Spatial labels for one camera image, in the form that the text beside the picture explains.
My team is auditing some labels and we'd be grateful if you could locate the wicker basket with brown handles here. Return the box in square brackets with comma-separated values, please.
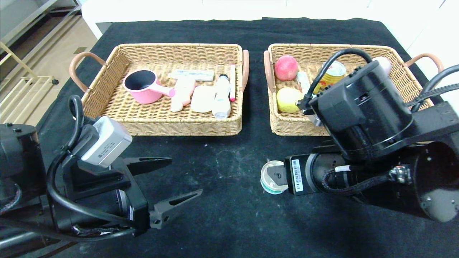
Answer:
[69, 43, 250, 137]
[264, 43, 445, 137]

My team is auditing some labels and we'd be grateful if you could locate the toothpaste tube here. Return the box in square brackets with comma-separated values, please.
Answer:
[169, 69, 215, 82]

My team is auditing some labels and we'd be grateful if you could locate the black left camera cable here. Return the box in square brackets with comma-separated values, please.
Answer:
[46, 95, 137, 230]

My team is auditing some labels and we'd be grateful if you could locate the pink red peach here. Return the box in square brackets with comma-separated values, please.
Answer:
[274, 55, 299, 82]

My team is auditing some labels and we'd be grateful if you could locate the yellow lemon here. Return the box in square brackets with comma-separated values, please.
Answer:
[276, 87, 305, 114]

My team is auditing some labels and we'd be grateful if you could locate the white soap bar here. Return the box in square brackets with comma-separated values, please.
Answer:
[190, 86, 216, 113]

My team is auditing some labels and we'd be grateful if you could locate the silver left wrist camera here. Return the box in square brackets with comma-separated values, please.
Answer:
[81, 115, 133, 168]

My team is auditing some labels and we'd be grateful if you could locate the red Hi-Chew candy pack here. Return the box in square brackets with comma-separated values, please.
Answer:
[296, 71, 312, 95]

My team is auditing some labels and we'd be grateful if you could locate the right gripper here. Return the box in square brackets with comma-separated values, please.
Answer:
[267, 153, 347, 195]

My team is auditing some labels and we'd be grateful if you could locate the black camera cable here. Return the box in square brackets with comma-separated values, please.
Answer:
[46, 95, 137, 230]
[296, 48, 374, 110]

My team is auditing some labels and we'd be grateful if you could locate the white low cabinet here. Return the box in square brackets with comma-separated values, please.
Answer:
[82, 0, 388, 40]

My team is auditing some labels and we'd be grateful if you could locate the pale pink egg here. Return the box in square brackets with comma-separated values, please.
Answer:
[373, 56, 393, 75]

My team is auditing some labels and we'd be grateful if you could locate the pink saucepan with dark inside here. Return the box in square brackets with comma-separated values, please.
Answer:
[123, 70, 176, 105]

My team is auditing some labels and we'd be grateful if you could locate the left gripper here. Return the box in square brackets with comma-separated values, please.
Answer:
[49, 156, 204, 237]

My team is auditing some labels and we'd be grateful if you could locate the pink lotion bottle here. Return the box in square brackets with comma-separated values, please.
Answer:
[170, 78, 197, 113]

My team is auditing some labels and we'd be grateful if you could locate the black right camera cable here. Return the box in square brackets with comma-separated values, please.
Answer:
[296, 48, 374, 110]

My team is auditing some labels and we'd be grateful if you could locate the golden drink can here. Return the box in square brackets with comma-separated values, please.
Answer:
[314, 60, 347, 94]

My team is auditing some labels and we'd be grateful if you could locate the grey metal shelf unit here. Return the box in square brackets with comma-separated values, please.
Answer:
[0, 0, 83, 47]

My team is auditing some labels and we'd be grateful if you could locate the small white bottle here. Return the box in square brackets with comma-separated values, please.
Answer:
[212, 74, 232, 119]

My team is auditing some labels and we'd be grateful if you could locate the small tin can green label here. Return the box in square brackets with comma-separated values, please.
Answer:
[260, 160, 288, 195]

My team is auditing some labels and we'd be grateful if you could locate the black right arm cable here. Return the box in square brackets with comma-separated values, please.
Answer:
[405, 64, 459, 112]

